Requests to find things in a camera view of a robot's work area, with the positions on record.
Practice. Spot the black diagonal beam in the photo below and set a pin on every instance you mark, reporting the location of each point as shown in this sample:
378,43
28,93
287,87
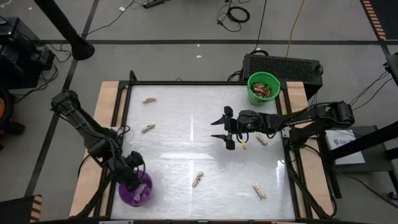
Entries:
373,140

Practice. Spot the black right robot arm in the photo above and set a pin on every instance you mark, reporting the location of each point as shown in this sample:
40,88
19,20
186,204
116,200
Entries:
311,116

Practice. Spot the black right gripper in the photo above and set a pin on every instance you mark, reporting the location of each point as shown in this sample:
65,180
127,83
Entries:
248,121

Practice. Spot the black table frame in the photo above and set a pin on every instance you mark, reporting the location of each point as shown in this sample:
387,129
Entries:
171,83

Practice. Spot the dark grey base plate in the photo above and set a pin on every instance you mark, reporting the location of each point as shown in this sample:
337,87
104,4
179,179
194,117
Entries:
379,161

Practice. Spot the black power strip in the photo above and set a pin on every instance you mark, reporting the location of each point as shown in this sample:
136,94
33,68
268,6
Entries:
153,3

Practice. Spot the wooden side board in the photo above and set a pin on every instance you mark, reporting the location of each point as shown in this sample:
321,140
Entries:
318,180
107,96

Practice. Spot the green halloween bucket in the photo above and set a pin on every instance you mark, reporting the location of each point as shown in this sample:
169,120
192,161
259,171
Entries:
264,77

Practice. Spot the black mat striped edge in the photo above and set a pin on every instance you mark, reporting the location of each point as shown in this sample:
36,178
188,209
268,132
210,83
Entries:
15,211
388,15

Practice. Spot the small yellow piece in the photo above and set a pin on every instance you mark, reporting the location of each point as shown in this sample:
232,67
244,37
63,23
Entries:
244,145

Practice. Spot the black pole stand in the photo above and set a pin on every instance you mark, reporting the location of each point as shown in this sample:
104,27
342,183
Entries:
79,46

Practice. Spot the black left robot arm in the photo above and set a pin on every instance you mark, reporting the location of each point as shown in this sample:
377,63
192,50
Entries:
90,133

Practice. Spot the purple halloween bucket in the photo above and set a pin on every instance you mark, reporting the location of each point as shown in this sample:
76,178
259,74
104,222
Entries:
146,199

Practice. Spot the black perforated computer case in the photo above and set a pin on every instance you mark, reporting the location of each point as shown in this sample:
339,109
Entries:
280,67

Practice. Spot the black equipment stack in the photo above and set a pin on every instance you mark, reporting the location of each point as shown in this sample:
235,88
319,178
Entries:
18,56

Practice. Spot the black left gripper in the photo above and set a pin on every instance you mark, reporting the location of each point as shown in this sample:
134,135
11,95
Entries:
130,169

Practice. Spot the black stand corner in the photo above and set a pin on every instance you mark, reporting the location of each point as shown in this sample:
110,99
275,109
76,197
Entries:
393,68

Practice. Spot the white labelled box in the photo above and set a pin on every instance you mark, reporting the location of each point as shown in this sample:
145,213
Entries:
348,152

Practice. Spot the orange black wheel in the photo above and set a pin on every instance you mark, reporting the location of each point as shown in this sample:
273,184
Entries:
3,109

